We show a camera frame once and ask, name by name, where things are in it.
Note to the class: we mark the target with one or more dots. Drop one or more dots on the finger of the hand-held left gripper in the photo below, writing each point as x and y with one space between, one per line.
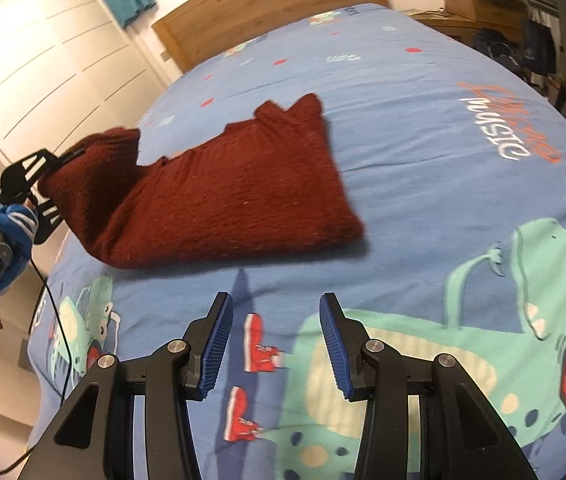
50 222
45 157

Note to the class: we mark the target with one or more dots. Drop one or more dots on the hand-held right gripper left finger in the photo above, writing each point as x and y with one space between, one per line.
218 345

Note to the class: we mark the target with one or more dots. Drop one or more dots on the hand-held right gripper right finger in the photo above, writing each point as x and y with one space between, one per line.
335 345

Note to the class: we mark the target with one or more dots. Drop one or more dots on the dark red knitted sweater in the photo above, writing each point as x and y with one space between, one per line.
223 195

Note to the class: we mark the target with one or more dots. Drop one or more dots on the person's left hand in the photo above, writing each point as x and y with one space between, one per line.
13 230

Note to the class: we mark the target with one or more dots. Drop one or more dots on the white wardrobe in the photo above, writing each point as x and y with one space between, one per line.
38 60

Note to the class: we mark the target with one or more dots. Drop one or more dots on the blue dinosaur print bed sheet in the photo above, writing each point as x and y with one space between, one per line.
413 210

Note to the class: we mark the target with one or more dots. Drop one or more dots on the wooden headboard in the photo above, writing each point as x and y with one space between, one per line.
263 5

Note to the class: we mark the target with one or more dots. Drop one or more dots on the dark backpack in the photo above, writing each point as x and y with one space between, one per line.
495 50

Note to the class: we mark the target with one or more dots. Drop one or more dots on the wooden nightstand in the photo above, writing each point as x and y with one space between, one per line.
463 25

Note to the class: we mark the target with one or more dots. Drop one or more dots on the dark blue tote bag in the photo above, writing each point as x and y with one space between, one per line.
540 47

